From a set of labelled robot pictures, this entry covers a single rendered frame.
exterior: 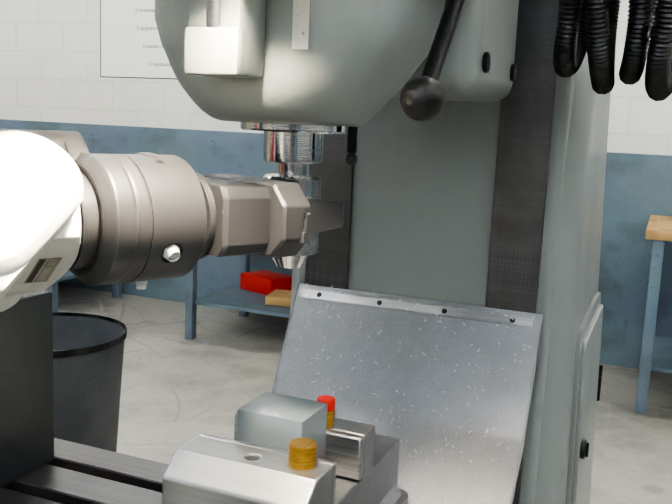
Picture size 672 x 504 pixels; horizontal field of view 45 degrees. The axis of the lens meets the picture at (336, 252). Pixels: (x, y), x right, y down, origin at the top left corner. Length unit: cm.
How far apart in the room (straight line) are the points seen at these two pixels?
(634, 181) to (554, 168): 382
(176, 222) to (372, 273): 53
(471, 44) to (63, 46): 569
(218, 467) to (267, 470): 4
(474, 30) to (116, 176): 34
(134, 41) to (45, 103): 90
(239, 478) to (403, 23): 36
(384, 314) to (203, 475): 43
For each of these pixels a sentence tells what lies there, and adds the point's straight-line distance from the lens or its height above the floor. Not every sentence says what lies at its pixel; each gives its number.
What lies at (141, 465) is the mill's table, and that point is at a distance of 93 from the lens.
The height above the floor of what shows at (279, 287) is 28.
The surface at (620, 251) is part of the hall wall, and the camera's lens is 484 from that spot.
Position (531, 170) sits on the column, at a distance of 98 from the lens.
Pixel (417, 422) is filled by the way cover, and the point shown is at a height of 97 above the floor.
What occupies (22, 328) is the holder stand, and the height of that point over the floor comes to 110.
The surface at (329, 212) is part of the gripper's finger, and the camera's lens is 65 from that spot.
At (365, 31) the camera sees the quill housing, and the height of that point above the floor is 137.
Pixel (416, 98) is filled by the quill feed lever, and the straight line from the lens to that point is 54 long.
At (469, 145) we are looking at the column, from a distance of 99.
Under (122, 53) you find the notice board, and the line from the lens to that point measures 600.
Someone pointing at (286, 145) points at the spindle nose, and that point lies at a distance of 64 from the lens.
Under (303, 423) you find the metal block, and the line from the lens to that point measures 67.
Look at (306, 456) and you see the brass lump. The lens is 64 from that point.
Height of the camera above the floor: 132
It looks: 9 degrees down
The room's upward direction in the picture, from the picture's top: 3 degrees clockwise
